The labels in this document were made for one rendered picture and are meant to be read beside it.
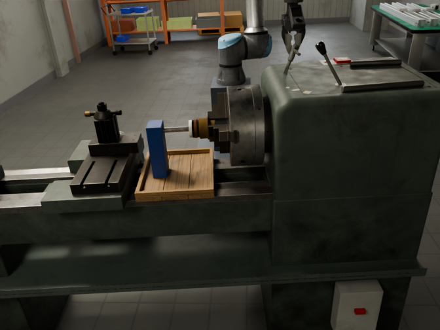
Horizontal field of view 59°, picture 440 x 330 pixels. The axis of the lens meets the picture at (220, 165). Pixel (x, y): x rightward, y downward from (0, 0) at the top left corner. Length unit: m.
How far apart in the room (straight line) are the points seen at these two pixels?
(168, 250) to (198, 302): 0.58
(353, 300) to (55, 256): 1.30
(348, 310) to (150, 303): 1.08
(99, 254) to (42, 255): 0.26
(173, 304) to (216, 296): 0.24
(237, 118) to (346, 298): 0.88
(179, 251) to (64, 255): 0.51
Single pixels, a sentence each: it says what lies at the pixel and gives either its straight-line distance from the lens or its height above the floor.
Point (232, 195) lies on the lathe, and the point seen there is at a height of 0.86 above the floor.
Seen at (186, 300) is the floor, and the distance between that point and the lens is 2.30.
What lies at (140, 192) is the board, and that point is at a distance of 1.51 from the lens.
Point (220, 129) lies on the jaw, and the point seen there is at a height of 1.12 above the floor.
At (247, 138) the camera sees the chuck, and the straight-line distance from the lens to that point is 1.41.
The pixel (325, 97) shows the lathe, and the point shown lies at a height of 1.25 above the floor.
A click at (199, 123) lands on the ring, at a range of 1.52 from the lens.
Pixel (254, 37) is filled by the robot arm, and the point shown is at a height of 1.32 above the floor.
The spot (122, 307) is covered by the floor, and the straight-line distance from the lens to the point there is 2.35.
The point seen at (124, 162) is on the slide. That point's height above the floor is 0.97.
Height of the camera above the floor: 1.69
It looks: 29 degrees down
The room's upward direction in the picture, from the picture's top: 3 degrees counter-clockwise
